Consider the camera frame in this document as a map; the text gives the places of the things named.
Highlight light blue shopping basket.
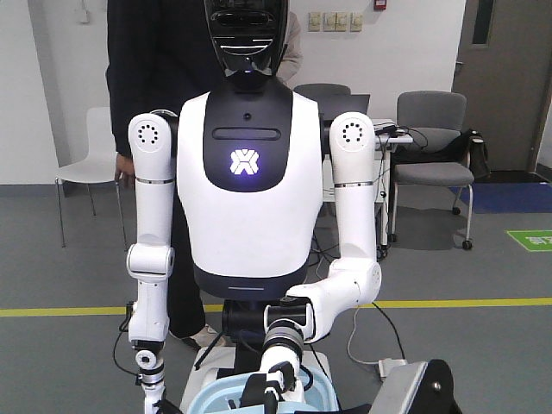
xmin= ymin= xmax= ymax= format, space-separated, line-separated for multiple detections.
xmin=187 ymin=367 xmax=339 ymax=413

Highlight white humanoid robot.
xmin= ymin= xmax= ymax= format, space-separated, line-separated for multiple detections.
xmin=129 ymin=1 xmax=381 ymax=413

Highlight white plastic chair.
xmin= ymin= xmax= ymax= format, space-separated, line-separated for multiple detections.
xmin=54 ymin=107 xmax=128 ymax=250

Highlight person in dark clothes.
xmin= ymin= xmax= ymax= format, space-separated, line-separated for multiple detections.
xmin=106 ymin=1 xmax=229 ymax=349

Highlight grey door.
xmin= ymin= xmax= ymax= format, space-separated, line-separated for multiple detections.
xmin=453 ymin=1 xmax=551 ymax=172

